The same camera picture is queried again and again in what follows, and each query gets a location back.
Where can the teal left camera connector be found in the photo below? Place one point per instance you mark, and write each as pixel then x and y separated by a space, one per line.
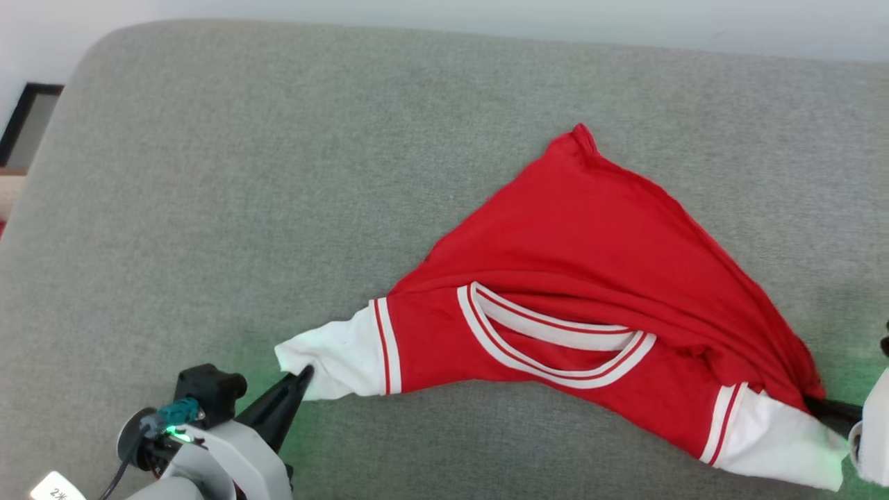
pixel 177 413

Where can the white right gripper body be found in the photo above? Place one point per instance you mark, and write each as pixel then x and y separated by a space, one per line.
pixel 876 430

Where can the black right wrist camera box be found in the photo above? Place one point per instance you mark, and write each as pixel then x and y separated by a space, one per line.
pixel 885 344

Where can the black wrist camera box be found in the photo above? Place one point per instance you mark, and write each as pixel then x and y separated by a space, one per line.
pixel 885 344
pixel 208 389

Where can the grey fabric sofa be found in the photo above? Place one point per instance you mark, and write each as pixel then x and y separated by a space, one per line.
pixel 347 173

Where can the black rectangular frame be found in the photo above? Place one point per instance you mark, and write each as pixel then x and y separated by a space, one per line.
pixel 17 114

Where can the red and white jersey shirt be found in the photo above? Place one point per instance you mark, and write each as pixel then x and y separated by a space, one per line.
pixel 590 264

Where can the white paper label tag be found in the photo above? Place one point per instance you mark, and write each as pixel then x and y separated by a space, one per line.
pixel 59 489

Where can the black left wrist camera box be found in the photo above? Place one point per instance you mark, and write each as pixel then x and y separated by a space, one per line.
pixel 208 389

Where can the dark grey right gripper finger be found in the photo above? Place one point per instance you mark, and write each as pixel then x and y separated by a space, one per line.
pixel 837 413

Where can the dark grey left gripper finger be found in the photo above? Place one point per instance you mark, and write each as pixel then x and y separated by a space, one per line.
pixel 278 410

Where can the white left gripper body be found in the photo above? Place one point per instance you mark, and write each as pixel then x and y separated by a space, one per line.
pixel 243 458

